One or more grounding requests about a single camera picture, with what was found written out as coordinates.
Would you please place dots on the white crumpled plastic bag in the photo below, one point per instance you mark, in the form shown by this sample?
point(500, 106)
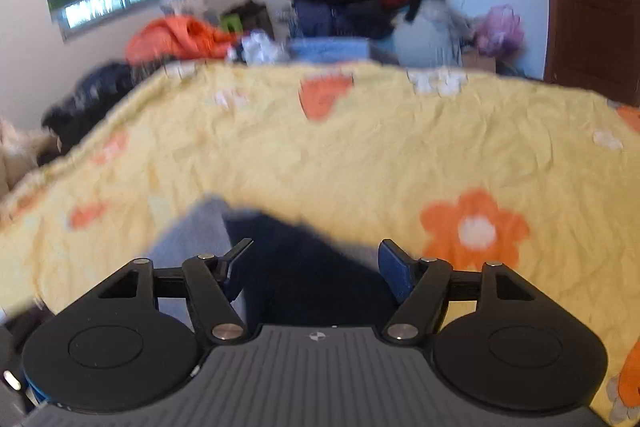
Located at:
point(257, 48)

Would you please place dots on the dark patterned cloth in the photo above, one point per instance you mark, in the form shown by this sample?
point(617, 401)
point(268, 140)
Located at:
point(92, 98)

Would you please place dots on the light blue folded blanket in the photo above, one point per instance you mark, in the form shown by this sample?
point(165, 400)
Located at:
point(328, 50)

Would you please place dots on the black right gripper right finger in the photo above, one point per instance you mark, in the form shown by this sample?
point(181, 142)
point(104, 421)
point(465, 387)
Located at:
point(397, 268)

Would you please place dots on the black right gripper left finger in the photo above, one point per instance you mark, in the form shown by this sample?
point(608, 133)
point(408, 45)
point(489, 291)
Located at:
point(235, 268)

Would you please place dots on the purple plastic bag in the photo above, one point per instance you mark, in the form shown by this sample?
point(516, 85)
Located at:
point(499, 33)

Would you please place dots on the orange plastic bag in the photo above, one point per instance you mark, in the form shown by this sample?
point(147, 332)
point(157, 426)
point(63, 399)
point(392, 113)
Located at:
point(184, 37)

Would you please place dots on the yellow floral quilt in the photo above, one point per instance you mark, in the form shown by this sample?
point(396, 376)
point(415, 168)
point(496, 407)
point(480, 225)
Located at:
point(541, 178)

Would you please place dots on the navy and grey knit sweater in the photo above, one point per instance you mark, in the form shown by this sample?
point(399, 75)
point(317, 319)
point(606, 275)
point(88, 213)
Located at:
point(300, 277)

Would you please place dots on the white crumpled garment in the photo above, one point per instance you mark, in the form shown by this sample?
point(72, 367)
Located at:
point(19, 152)

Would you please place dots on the brown wooden door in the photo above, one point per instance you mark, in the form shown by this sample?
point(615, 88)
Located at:
point(594, 45)

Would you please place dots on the cardboard box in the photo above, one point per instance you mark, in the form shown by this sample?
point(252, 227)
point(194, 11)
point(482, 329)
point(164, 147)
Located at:
point(471, 59)

